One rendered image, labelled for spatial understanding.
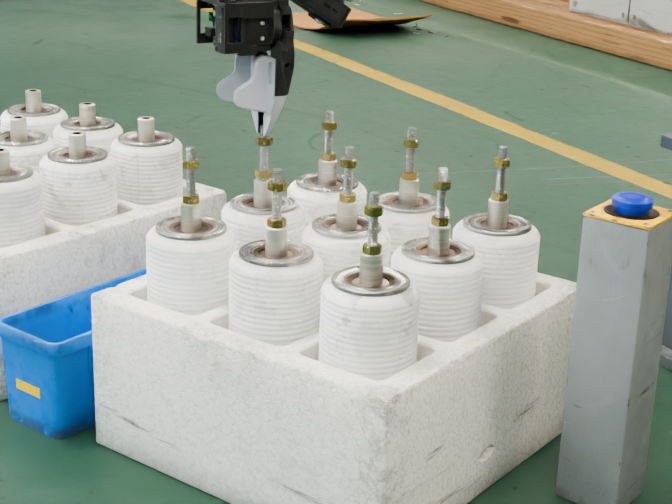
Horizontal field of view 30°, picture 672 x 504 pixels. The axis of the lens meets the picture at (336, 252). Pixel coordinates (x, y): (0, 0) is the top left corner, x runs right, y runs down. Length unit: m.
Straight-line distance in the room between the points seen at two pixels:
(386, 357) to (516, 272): 0.24
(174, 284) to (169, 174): 0.39
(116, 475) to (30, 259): 0.29
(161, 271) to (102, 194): 0.31
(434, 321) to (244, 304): 0.19
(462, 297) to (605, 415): 0.19
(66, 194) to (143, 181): 0.12
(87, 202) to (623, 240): 0.69
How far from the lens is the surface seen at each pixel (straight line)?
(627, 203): 1.24
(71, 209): 1.60
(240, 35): 1.34
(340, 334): 1.18
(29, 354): 1.44
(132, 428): 1.38
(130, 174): 1.68
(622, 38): 3.92
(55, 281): 1.55
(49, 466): 1.40
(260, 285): 1.23
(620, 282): 1.24
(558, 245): 2.13
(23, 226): 1.54
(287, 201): 1.43
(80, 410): 1.46
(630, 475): 1.35
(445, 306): 1.26
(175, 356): 1.30
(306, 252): 1.27
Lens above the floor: 0.68
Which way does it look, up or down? 19 degrees down
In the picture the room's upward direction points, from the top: 2 degrees clockwise
